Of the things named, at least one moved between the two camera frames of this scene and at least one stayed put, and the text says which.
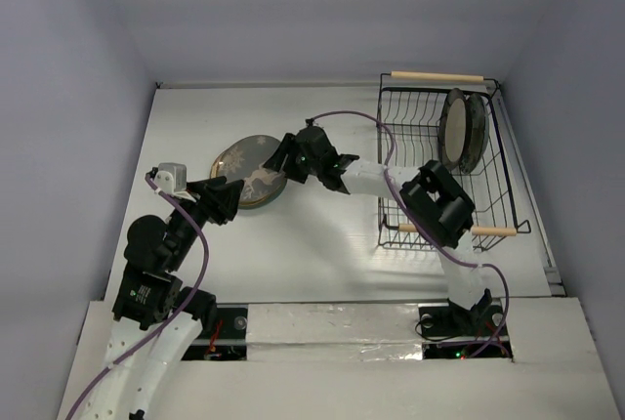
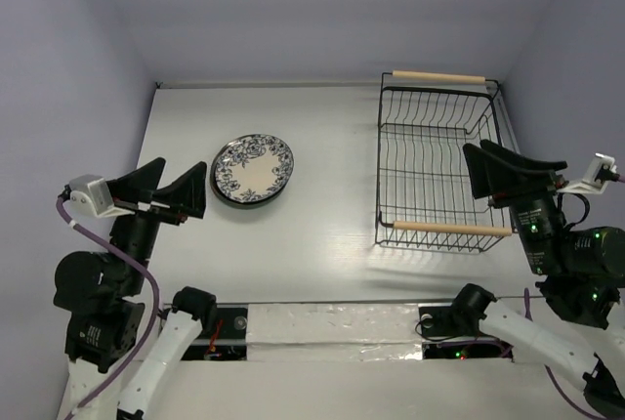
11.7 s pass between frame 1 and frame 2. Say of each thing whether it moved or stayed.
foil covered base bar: stayed
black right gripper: moved
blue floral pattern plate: moved
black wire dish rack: stayed
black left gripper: moved
